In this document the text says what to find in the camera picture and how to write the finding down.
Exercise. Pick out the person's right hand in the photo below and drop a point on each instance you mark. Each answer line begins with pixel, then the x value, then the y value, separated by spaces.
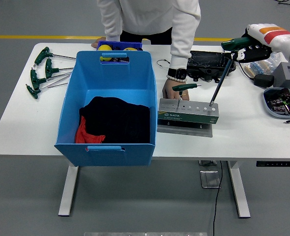
pixel 98 41

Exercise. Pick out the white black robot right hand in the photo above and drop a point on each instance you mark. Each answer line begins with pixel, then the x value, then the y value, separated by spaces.
pixel 275 37

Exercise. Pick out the person's left hand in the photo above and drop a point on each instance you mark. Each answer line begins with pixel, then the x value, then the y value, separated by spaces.
pixel 168 92

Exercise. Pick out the grey metal hex key stand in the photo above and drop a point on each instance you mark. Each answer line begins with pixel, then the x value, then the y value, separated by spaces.
pixel 184 118

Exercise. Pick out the person's left forearm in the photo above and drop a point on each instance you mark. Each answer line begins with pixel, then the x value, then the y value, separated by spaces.
pixel 183 49

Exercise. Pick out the person's right forearm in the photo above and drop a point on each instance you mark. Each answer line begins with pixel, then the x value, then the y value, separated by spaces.
pixel 111 27

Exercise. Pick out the yellow ball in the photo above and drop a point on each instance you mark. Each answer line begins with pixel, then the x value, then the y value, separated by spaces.
pixel 104 47

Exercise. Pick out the black wristwatch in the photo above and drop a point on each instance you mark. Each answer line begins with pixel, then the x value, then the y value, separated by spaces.
pixel 177 73

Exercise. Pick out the small dark blue bin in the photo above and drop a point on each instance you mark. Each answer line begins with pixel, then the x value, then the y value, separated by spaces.
pixel 120 44

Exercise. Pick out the clear bag of resistors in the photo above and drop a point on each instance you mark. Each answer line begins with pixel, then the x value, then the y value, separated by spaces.
pixel 275 61

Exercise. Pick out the yellow tape measure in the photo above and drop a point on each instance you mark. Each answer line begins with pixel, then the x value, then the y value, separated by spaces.
pixel 130 49

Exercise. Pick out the grey foam block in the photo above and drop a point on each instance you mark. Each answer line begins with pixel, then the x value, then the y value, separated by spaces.
pixel 282 76

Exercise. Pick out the large light blue plastic bin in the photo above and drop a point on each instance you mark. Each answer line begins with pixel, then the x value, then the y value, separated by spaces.
pixel 110 81

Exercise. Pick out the black power adapter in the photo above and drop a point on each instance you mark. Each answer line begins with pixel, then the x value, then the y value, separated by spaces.
pixel 264 80

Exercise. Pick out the black cracked-screen device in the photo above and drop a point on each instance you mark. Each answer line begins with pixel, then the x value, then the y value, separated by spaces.
pixel 204 60

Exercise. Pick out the person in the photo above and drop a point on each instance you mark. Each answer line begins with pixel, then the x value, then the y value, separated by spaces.
pixel 145 14

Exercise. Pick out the black cloth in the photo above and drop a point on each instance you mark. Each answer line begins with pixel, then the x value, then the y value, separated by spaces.
pixel 115 118

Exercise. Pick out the electronic parts pile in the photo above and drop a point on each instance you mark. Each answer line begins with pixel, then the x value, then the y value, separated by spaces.
pixel 280 103

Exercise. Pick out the light blue shallow bowl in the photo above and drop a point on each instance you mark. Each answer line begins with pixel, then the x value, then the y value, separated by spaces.
pixel 270 110

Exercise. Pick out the red cloth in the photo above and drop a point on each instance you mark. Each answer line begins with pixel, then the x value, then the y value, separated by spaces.
pixel 82 135

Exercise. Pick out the metal floor plate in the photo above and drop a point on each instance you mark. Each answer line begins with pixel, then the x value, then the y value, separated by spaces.
pixel 210 179

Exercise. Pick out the white table leg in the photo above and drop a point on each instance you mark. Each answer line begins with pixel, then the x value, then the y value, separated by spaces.
pixel 67 191
pixel 239 191

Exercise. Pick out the black table control panel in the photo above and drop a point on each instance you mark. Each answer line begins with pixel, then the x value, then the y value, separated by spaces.
pixel 275 164

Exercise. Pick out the grey bracket under table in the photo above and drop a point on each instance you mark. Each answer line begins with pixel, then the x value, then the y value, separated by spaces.
pixel 206 163

